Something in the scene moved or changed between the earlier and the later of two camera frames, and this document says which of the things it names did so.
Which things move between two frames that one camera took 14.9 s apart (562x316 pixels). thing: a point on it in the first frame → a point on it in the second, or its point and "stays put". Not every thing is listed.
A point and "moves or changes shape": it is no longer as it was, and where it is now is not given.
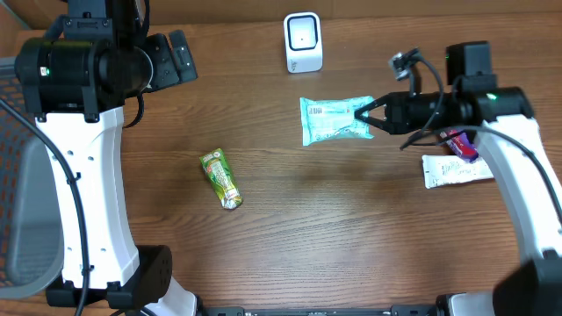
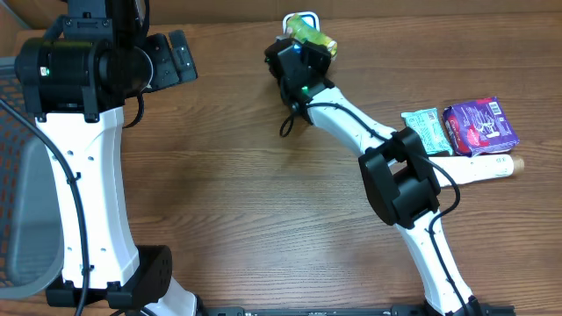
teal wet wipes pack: x=328 y=119 moves or changes shape
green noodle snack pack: x=222 y=179 → x=297 y=30
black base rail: x=240 y=311 stays put
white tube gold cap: x=441 y=169 stays put
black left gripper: x=166 y=61 stays put
